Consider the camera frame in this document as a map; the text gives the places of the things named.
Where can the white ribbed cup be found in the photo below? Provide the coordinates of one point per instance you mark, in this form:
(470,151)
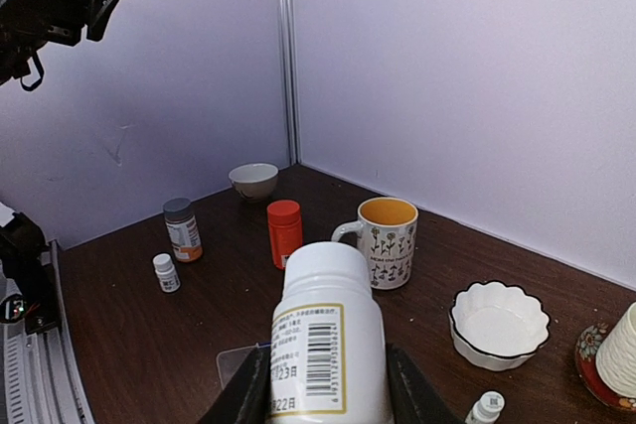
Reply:
(615,360)

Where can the small white pill bottle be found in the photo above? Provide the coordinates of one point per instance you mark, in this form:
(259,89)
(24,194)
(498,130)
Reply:
(166,273)

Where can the orange pill bottle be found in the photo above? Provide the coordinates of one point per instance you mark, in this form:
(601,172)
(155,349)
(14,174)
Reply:
(285,230)

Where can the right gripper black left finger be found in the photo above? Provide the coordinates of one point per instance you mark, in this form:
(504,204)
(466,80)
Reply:
(245,398)

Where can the red saucer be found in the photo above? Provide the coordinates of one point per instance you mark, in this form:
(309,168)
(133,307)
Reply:
(585,352)

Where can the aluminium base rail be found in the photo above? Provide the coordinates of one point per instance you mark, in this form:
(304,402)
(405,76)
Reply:
(40,377)

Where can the clear plastic pill organizer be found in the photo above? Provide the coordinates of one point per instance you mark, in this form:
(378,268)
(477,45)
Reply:
(229,361)

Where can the yellow-lined patterned mug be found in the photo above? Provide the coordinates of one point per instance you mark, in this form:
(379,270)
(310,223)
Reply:
(386,233)

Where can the white scalloped dish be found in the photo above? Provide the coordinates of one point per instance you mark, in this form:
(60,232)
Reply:
(496,326)

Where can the aluminium frame post left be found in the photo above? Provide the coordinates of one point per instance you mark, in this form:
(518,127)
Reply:
(289,79)

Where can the grey-capped orange label bottle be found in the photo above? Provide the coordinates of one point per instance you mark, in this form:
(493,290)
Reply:
(183,230)

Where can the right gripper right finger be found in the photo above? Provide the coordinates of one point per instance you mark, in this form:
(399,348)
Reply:
(413,398)

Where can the white ceramic bowl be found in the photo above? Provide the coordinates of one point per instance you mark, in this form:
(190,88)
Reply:
(254,182)

